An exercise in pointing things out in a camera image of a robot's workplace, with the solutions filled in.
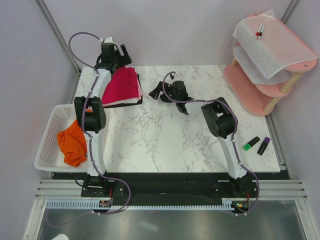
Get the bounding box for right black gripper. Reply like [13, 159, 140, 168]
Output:
[149, 81, 179, 104]

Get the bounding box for magenta t shirt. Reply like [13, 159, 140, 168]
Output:
[101, 67, 139, 104]

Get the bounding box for white t shirt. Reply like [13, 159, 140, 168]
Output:
[102, 72, 143, 108]

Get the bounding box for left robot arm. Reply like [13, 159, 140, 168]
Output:
[74, 37, 132, 177]

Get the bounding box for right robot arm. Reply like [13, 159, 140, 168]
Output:
[148, 80, 248, 197]

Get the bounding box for paper sheets on shelf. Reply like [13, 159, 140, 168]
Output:
[232, 46, 290, 86]

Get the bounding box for green highlighter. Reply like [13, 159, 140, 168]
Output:
[242, 136, 260, 151]

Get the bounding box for orange t shirt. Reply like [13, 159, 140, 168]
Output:
[56, 120, 88, 167]

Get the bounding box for red capped marker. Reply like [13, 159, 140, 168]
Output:
[254, 24, 263, 39]

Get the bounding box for black capped marker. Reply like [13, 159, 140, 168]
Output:
[258, 24, 265, 40]

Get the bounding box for pink tiered shelf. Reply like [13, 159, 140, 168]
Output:
[224, 13, 318, 116]

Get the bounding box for purple highlighter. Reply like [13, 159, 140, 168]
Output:
[257, 137, 271, 156]

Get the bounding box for white foam sheet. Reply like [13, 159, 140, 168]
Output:
[233, 9, 317, 80]

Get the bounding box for white plastic basket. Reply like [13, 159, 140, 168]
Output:
[34, 104, 96, 175]

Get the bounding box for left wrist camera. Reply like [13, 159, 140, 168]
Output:
[98, 36, 115, 46]

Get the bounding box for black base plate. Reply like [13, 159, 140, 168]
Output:
[81, 172, 258, 200]

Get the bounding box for white cable duct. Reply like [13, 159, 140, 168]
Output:
[45, 199, 235, 211]

